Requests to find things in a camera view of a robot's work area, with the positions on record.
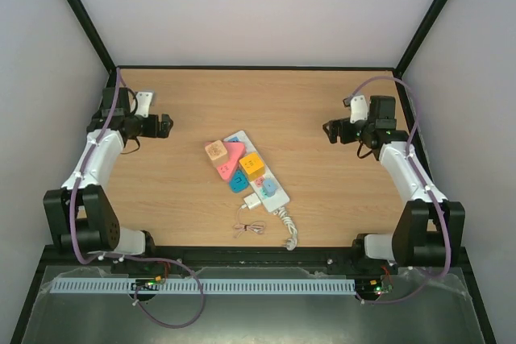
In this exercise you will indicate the light blue slotted cable duct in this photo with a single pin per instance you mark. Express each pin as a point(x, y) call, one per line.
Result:
point(207, 286)

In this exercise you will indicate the black frame rail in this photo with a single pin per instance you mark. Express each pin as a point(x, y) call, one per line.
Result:
point(339, 261)

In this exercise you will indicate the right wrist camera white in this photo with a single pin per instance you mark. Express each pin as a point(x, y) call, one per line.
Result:
point(358, 106)

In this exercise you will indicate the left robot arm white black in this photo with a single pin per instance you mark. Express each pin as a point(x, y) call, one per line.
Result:
point(80, 216)

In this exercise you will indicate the light blue small plug adapter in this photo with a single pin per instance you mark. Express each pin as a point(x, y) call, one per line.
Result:
point(269, 187)

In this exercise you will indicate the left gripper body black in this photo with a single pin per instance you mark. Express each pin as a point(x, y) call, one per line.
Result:
point(152, 131)

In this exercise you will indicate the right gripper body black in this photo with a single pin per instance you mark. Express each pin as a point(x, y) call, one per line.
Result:
point(337, 130)

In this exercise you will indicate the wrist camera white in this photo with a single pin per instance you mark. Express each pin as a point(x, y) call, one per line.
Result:
point(358, 106)
point(144, 101)

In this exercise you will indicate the white power strip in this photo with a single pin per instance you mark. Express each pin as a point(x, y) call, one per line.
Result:
point(260, 177)

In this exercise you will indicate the beige cube socket adapter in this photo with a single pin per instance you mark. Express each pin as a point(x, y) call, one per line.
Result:
point(217, 153)

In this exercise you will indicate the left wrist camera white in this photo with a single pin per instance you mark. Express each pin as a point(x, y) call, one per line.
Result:
point(144, 101)

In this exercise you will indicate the pink triangular socket adapter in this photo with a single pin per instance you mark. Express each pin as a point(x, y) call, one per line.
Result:
point(236, 151)

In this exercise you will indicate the blue socket adapter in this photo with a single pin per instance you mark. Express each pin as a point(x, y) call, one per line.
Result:
point(238, 182)

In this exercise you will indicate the white USB charger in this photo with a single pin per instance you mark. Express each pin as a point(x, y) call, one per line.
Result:
point(251, 201)

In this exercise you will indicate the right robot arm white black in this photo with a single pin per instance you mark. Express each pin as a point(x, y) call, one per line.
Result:
point(430, 229)

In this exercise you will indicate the yellow cube socket adapter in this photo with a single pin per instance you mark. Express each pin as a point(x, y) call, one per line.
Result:
point(252, 166)

